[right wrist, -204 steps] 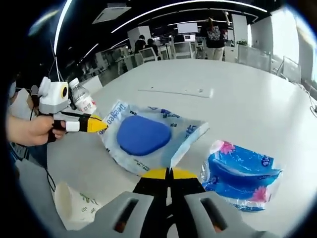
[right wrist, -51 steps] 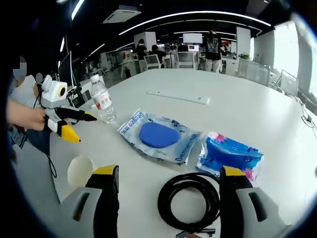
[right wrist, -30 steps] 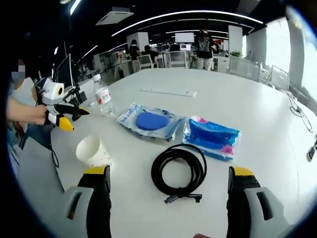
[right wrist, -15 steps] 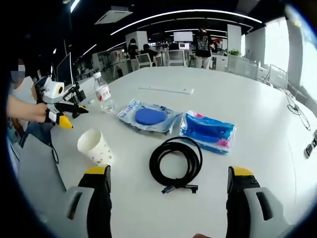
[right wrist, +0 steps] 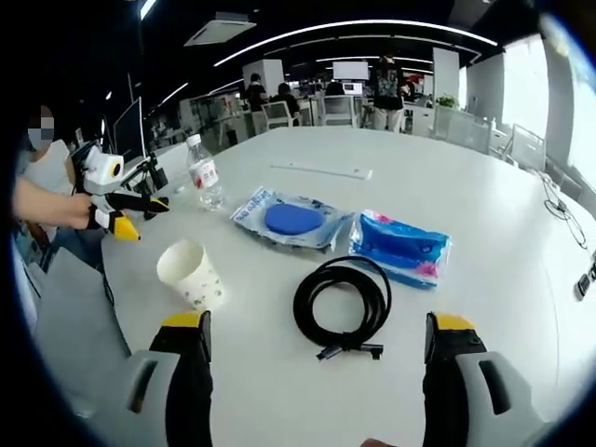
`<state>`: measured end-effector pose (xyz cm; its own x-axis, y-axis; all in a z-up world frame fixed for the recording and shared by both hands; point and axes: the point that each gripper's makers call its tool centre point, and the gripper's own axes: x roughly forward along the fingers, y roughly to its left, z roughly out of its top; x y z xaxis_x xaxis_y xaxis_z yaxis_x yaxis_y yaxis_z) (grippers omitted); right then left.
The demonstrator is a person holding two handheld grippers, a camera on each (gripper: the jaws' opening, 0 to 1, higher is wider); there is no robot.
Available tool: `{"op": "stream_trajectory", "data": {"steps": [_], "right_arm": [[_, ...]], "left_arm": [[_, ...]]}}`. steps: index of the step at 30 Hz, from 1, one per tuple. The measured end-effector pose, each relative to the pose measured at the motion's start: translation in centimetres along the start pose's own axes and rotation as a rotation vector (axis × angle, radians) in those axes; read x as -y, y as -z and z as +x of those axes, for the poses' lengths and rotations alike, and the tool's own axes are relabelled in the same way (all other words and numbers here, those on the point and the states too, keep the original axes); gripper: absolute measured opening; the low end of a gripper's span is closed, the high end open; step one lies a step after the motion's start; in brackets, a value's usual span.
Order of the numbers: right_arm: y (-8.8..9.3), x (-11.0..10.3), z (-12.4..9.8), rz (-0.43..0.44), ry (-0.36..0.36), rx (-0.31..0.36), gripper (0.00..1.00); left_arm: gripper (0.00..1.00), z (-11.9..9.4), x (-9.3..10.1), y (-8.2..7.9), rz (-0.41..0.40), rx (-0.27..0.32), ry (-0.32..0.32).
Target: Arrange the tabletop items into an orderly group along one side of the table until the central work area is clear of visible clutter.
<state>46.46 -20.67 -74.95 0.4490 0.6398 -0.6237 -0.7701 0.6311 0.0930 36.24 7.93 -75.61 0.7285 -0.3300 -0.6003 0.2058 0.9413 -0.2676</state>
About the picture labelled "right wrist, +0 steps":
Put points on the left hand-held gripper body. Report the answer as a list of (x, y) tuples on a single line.
[(102, 172)]

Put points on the clear plastic water bottle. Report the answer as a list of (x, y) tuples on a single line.
[(205, 177)]

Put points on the ceiling air conditioner vent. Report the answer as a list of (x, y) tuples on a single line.
[(219, 30)]

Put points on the dark monitor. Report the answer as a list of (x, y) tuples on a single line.
[(128, 130)]

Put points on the white paper cup green print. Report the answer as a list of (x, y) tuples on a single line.
[(195, 284)]

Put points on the small lit monitor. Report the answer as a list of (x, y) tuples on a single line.
[(353, 88)]

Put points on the black device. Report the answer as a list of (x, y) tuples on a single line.
[(584, 286)]

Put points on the person's left hand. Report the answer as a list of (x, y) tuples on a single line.
[(84, 212)]

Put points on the clear packet with blue disc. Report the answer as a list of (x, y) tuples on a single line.
[(293, 219)]

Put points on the white table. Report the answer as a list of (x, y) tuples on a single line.
[(419, 186)]

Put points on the green potted plant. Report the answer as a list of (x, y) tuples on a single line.
[(447, 101)]

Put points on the person's right hand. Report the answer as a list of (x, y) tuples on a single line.
[(379, 443)]

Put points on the black desk stand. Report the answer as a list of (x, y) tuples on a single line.
[(156, 174)]

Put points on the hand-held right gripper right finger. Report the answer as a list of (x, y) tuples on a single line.
[(447, 372)]

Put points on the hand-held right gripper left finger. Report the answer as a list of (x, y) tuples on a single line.
[(191, 372)]

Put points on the lit white monitor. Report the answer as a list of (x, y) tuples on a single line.
[(349, 71)]

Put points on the blue tissue pack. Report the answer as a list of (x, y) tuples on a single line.
[(400, 247)]

